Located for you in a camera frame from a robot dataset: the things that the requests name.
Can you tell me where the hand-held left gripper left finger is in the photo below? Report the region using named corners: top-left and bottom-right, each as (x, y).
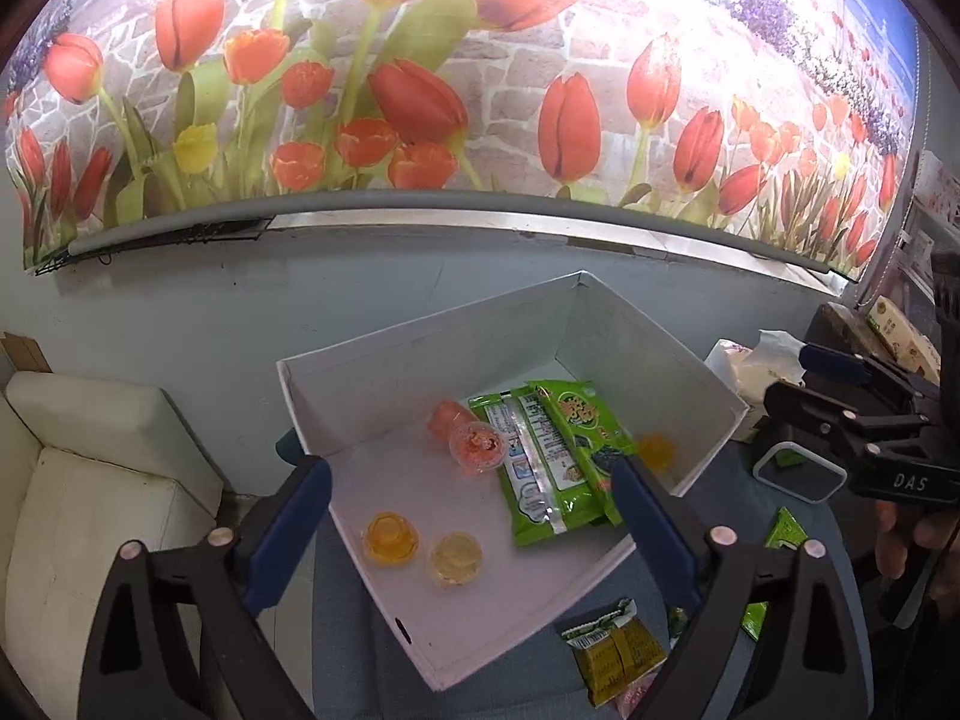
top-left (77, 456), bottom-right (333, 720)

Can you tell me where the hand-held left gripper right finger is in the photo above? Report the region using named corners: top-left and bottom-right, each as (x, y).
top-left (607, 456), bottom-right (875, 720)

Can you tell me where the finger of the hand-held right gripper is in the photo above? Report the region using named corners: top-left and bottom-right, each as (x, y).
top-left (763, 380), bottom-right (912, 466)
top-left (797, 343), bottom-right (942, 421)

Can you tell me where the orange jelly cup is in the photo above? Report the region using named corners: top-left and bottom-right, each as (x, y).
top-left (364, 512), bottom-right (421, 563)
top-left (636, 433), bottom-right (676, 475)

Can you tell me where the white cardboard box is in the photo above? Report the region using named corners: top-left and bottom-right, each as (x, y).
top-left (276, 270), bottom-right (751, 693)

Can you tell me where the yellow snack packet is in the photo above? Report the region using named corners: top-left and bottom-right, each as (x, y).
top-left (559, 598), bottom-right (668, 707)

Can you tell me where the green cartoon snack packet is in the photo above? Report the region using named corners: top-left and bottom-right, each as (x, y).
top-left (527, 380), bottom-right (640, 526)

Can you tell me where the green packet with silver back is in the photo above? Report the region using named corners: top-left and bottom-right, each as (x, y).
top-left (469, 386), bottom-right (593, 548)

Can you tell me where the pale yellow jelly cup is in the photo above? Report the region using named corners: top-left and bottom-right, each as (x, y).
top-left (429, 532), bottom-right (482, 586)

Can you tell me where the pink jelly cup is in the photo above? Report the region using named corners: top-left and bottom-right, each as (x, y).
top-left (427, 399), bottom-right (470, 440)
top-left (615, 679), bottom-right (657, 720)

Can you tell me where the red fruit jelly cup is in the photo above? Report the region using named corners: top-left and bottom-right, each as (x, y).
top-left (448, 422), bottom-right (505, 477)

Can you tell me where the person's right hand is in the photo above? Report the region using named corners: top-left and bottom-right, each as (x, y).
top-left (872, 499), bottom-right (960, 582)

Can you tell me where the white plastic bag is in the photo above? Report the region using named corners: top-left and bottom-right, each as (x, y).
top-left (705, 330), bottom-right (807, 443)

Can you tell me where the beige carton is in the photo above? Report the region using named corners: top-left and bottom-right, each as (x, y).
top-left (866, 296), bottom-right (942, 383)

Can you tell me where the cream sofa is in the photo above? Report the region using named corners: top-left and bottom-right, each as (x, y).
top-left (0, 371), bottom-right (226, 720)

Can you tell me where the white floral case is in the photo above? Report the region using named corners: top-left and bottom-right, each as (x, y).
top-left (913, 151), bottom-right (960, 220)

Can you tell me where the blue tablecloth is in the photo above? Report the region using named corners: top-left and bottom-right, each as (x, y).
top-left (274, 427), bottom-right (878, 720)

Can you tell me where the brown cardboard piece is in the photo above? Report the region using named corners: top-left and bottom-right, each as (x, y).
top-left (0, 331), bottom-right (53, 376)

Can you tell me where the tulip print roller blind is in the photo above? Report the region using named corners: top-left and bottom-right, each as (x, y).
top-left (0, 0), bottom-right (923, 286)

